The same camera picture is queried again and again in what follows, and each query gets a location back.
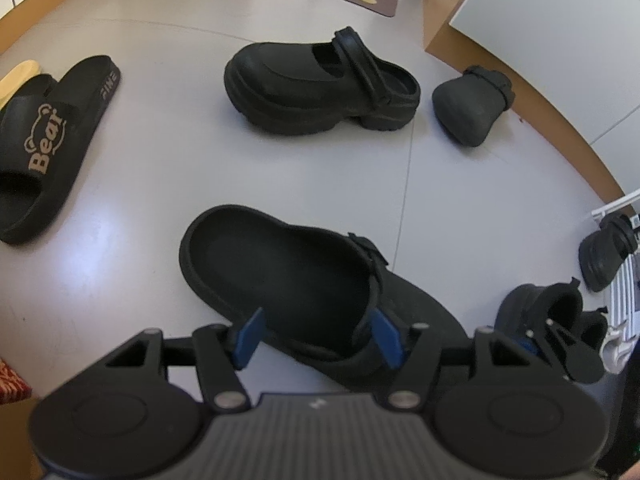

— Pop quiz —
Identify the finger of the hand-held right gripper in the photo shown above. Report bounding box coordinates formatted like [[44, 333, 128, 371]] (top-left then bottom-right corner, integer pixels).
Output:
[[522, 317, 606, 385]]

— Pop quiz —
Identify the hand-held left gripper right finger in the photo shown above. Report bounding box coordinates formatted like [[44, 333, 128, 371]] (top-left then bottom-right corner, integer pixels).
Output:
[[370, 308, 531, 410]]

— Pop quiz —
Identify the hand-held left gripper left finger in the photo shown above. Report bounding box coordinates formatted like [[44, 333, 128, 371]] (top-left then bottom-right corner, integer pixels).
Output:
[[105, 308, 266, 413]]

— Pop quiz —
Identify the black buckle clog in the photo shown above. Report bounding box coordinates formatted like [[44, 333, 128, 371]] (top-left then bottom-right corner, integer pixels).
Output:
[[431, 65, 516, 147], [179, 205, 471, 393]]

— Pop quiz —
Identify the black strap platform clog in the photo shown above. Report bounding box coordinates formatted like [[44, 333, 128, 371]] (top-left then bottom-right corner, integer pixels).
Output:
[[223, 26, 422, 136], [579, 212, 640, 293]]

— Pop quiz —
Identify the white metal shoe rack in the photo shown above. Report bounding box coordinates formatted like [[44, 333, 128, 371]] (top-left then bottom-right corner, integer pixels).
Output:
[[591, 192, 640, 331]]

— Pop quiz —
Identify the red patterned packet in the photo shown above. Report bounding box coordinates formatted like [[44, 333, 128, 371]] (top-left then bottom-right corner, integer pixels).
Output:
[[0, 357, 33, 403]]

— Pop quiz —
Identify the plain cardboard box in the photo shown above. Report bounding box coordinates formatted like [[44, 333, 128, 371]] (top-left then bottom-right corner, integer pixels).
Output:
[[0, 400, 41, 480]]

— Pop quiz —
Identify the black printed slide sandal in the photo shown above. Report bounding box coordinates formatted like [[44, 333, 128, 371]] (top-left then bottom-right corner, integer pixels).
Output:
[[0, 55, 122, 246], [0, 74, 58, 126]]

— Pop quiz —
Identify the grey cabinet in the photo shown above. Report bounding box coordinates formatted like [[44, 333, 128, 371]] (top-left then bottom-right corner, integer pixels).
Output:
[[422, 0, 640, 201]]

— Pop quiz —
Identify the yellow slipper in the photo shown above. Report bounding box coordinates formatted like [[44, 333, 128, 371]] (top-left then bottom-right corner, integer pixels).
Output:
[[0, 60, 41, 108]]

